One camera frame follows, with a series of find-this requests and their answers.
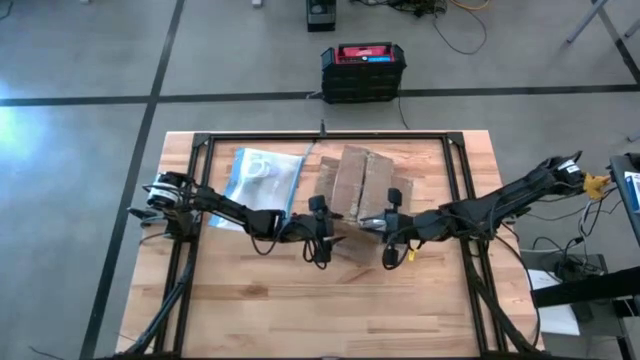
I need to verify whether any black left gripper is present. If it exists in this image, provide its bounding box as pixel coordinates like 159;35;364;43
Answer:
305;194;348;267

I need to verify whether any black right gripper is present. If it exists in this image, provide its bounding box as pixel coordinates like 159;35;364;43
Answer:
367;187;419;271

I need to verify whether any brown cardboard box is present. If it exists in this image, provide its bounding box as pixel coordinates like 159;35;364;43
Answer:
313;144;415;267

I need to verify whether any white mesh blue-zipper bag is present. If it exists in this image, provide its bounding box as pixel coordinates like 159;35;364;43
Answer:
208;142;317;232

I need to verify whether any white green cable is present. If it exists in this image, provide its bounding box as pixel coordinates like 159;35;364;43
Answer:
242;153;272;185

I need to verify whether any red black toolbox stack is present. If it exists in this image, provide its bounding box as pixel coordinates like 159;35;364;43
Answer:
319;41;407;105

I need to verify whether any white paper sheet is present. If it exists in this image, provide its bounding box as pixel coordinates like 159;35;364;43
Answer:
527;268;582;337

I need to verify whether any small black floor case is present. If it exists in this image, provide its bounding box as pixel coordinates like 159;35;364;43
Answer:
305;0;338;33

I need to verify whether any yellow plug connector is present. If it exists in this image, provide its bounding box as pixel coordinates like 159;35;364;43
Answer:
582;172;614;201

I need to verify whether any black flat bar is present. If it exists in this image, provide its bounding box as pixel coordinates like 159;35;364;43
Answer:
529;266;640;310

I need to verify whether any dark side desk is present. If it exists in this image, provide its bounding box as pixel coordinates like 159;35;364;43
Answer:
608;152;640;246

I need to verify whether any blue white box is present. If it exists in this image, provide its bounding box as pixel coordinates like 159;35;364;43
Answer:
623;170;640;214

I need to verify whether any grey table leg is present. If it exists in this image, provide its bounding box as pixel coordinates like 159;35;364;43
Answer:
565;0;611;46

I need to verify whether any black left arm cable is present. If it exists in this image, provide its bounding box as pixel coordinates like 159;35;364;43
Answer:
248;219;331;271

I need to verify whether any black aluminium table frame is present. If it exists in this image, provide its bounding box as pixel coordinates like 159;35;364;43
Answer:
112;130;546;360

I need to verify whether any black toolbox cable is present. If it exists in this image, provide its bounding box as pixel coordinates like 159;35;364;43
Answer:
396;84;412;131

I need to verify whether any black side cable bundle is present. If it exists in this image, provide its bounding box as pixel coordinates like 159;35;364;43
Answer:
519;197;624;276

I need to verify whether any black floor cable bundle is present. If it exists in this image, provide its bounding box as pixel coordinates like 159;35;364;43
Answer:
349;0;489;56

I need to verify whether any yellow floor cable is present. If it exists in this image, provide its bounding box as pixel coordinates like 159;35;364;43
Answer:
447;0;491;12

